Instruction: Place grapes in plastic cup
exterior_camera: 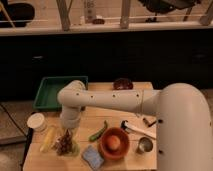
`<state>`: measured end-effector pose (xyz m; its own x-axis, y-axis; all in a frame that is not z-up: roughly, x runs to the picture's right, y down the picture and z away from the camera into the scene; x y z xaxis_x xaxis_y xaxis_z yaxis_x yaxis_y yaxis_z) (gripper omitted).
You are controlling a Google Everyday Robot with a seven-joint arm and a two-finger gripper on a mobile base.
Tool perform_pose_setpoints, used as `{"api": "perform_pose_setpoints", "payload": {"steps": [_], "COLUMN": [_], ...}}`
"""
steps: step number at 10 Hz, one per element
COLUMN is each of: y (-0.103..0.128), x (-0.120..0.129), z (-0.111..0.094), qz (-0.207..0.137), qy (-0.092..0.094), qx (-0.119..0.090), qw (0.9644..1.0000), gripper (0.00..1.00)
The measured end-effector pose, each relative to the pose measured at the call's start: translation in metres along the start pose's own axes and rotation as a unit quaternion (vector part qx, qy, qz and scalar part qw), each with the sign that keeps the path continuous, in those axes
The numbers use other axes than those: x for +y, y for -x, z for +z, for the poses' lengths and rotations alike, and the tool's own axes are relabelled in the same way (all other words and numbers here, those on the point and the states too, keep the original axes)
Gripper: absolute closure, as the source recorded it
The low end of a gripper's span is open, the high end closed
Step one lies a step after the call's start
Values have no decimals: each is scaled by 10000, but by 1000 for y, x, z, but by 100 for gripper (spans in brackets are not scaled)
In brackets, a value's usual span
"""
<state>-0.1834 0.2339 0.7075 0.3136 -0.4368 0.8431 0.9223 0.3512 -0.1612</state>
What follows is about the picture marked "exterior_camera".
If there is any orange egg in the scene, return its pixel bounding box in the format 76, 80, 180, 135
107, 135, 120, 150

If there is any metal cup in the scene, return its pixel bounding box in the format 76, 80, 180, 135
136, 137, 153, 154

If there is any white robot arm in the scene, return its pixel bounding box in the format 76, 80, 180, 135
58, 81, 213, 171

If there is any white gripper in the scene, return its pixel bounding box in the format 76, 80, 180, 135
60, 120, 80, 135

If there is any dark grape bunch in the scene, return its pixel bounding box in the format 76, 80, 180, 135
53, 131, 73, 155

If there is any green chili pepper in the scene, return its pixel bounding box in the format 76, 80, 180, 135
88, 120, 108, 142

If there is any dark red bowl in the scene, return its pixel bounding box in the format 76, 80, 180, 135
113, 78, 133, 90

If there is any blue sponge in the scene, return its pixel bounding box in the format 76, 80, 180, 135
82, 145, 104, 171

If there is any black cable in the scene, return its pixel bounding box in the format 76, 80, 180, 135
0, 103, 31, 138

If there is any yellow corn cob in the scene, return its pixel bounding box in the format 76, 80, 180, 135
40, 126, 56, 152

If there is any orange clay bowl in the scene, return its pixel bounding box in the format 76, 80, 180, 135
98, 127, 130, 161

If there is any white plastic cup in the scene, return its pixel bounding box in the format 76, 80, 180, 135
27, 113, 47, 132

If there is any green plastic tray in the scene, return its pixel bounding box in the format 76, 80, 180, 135
33, 76, 88, 112

